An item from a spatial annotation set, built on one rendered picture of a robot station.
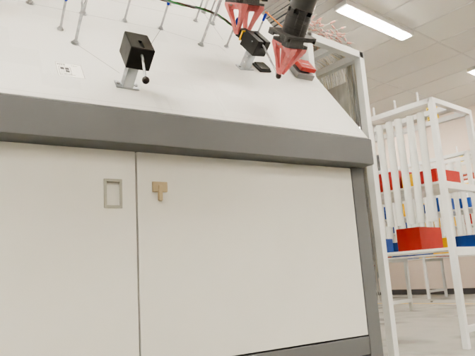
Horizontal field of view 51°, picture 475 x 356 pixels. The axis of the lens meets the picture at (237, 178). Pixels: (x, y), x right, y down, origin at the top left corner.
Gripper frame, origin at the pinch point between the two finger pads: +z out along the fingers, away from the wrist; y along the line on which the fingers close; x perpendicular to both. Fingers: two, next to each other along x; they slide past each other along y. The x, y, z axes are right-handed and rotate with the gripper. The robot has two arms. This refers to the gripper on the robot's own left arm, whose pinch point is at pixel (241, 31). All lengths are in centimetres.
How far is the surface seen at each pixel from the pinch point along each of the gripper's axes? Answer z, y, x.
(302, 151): 23.6, 4.3, 29.0
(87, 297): 45, 54, 28
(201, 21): -1.2, -2.3, -19.7
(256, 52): 4.5, 0.9, 7.4
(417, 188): 94, -235, -57
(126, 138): 20, 43, 20
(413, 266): 405, -776, -287
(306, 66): 7.3, -18.3, 7.5
